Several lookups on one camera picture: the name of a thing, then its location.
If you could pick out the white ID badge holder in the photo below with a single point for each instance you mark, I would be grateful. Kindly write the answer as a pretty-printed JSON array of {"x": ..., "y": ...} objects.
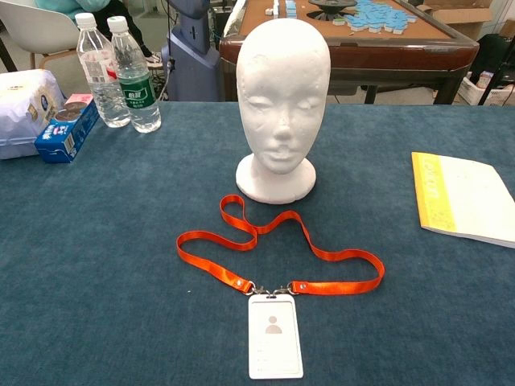
[{"x": 275, "y": 342}]

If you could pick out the white foam mannequin head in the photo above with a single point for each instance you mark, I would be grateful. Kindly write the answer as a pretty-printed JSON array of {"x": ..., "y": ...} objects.
[{"x": 281, "y": 80}]

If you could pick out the blue grey machine base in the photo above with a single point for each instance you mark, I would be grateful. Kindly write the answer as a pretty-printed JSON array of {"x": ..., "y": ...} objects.
[{"x": 189, "y": 60}]

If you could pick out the water bottle green label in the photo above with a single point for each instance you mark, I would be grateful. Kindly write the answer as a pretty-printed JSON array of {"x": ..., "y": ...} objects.
[{"x": 138, "y": 96}]

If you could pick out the white cloth bundle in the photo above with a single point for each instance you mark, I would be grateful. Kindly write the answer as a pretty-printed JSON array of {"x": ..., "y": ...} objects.
[{"x": 235, "y": 20}]

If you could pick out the brown mahjong table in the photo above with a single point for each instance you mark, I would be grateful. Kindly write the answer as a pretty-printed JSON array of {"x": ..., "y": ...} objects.
[{"x": 362, "y": 52}]

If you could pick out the water bottle red label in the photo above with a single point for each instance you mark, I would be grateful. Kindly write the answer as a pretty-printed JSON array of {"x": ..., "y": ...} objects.
[{"x": 100, "y": 100}]

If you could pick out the blue velvet tablecloth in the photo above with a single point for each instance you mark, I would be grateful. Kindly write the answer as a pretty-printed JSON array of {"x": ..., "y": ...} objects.
[{"x": 120, "y": 321}]

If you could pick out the row of mahjong tiles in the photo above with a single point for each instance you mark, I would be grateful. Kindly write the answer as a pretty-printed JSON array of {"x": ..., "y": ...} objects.
[{"x": 289, "y": 6}]

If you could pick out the black round disc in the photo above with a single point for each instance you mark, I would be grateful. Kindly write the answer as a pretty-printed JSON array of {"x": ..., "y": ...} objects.
[{"x": 326, "y": 10}]

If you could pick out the small pink box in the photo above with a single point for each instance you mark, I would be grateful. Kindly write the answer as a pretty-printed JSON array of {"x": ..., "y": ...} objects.
[{"x": 80, "y": 98}]

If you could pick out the blue cookie box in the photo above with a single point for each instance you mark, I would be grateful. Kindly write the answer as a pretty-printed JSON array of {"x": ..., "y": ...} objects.
[{"x": 60, "y": 136}]

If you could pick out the pile of blue mahjong tiles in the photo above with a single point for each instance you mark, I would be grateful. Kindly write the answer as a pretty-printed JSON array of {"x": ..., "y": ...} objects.
[{"x": 374, "y": 16}]

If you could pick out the yellow and white book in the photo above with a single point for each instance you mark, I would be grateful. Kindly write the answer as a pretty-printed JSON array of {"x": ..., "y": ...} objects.
[{"x": 470, "y": 193}]

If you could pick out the seated person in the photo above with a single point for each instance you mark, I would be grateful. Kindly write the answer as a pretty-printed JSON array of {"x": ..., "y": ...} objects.
[{"x": 124, "y": 12}]

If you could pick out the white plastic tissue pack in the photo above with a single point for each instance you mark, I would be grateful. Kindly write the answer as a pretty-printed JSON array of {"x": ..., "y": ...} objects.
[{"x": 16, "y": 112}]

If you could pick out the white storage basket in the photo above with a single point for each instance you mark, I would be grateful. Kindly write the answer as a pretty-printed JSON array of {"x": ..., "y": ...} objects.
[{"x": 503, "y": 96}]

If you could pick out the brown cardboard box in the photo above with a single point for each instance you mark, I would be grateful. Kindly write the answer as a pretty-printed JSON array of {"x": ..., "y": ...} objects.
[{"x": 458, "y": 16}]

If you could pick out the black chair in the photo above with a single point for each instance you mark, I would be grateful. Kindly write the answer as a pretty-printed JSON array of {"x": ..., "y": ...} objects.
[{"x": 491, "y": 52}]

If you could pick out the white chair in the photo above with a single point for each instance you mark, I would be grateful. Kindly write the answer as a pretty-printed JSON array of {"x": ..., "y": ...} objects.
[{"x": 36, "y": 28}]

